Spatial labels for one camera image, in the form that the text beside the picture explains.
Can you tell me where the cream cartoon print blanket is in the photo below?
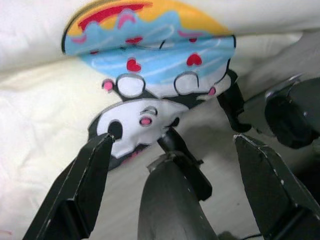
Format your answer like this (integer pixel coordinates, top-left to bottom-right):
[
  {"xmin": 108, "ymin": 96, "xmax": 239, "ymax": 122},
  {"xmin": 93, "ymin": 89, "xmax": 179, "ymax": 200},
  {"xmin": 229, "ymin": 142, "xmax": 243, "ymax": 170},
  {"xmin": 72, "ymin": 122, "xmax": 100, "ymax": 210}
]
[{"xmin": 0, "ymin": 0, "xmax": 320, "ymax": 240}]

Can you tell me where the mattress with cream sheet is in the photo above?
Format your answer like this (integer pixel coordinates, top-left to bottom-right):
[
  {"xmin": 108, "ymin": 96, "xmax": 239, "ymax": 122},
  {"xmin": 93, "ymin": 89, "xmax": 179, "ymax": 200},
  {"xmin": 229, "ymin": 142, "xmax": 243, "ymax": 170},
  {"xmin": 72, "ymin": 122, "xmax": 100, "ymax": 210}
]
[{"xmin": 109, "ymin": 82, "xmax": 320, "ymax": 240}]

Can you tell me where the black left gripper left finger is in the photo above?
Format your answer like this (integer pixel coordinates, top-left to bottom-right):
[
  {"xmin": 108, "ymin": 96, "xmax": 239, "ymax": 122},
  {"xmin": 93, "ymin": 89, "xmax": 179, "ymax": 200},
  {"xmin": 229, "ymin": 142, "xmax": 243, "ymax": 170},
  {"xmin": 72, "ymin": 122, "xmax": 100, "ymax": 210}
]
[{"xmin": 22, "ymin": 132, "xmax": 116, "ymax": 240}]

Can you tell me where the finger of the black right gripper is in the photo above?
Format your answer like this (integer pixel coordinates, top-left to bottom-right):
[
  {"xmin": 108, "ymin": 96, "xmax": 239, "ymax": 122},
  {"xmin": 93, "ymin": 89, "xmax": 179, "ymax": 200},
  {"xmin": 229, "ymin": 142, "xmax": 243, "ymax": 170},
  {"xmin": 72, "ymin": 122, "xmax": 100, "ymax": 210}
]
[
  {"xmin": 138, "ymin": 127, "xmax": 219, "ymax": 240},
  {"xmin": 216, "ymin": 69, "xmax": 252, "ymax": 133}
]

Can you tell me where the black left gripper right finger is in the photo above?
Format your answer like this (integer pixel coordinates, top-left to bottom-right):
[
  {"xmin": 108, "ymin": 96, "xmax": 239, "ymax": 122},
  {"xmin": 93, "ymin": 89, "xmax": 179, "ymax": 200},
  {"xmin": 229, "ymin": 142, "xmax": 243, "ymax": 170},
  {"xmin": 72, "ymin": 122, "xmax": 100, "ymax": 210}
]
[{"xmin": 233, "ymin": 134, "xmax": 320, "ymax": 240}]

